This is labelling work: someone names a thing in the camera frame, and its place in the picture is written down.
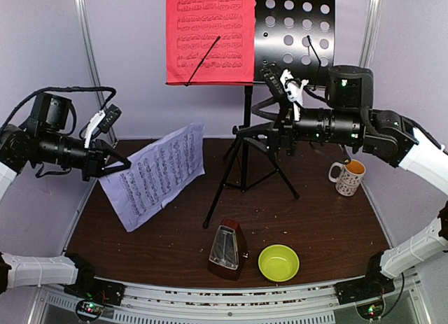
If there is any white sheet music paper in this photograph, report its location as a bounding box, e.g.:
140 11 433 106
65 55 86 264
99 123 205 232

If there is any black perforated music stand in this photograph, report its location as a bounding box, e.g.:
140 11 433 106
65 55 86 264
165 0 339 230

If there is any wooden metronome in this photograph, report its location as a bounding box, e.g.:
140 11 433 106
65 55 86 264
207 218 249 281

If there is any red sheet music paper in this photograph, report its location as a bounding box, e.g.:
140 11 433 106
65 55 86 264
166 0 256 85

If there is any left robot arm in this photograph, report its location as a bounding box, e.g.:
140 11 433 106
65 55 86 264
1 87 132 299

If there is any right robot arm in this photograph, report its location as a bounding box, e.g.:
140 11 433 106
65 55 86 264
233 64 447 192

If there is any white patterned mug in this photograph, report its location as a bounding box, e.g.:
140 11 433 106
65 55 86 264
328 160 366 197

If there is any green bowl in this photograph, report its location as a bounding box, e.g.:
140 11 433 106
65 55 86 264
258 244 300 282

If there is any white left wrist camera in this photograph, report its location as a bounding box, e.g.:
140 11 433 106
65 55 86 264
83 104 122 148

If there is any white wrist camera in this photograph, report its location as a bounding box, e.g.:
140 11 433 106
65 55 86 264
260 63 309 122
83 104 122 148

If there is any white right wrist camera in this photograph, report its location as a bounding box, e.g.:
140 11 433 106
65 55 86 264
260 63 309 122

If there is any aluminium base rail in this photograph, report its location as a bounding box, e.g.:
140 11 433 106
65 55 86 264
34 264 431 324

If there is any right aluminium frame post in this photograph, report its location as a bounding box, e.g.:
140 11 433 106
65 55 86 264
337 0 382 68

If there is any aluminium frame post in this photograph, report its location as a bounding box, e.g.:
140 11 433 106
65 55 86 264
72 0 118 146
337 0 382 68

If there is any left aluminium frame post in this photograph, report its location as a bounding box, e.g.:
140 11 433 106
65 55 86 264
72 0 118 146

